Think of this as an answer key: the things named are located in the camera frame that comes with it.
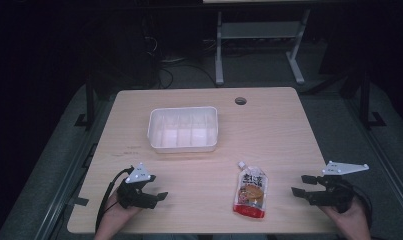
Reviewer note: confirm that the white plastic container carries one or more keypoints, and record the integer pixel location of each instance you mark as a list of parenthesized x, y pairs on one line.
[(184, 131)]

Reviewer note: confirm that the black metal stand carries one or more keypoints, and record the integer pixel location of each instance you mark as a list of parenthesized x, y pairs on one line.
[(365, 100), (89, 106)]

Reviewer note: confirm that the black table edge clip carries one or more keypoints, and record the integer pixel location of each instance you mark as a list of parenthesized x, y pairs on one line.
[(79, 201)]

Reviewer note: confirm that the red and white snack pouch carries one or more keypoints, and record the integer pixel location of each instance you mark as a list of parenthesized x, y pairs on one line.
[(251, 193)]

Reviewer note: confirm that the person's right hand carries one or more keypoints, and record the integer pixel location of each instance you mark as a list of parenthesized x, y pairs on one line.
[(352, 221)]

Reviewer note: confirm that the white metal desk frame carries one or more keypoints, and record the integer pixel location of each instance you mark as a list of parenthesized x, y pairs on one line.
[(259, 30)]

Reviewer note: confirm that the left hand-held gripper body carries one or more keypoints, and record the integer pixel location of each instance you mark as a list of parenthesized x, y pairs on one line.
[(135, 196)]

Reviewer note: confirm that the person's left hand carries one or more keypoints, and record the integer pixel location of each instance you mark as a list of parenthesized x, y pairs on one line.
[(115, 216)]

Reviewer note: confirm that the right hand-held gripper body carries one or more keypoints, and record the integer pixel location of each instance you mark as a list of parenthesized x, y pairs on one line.
[(335, 195)]

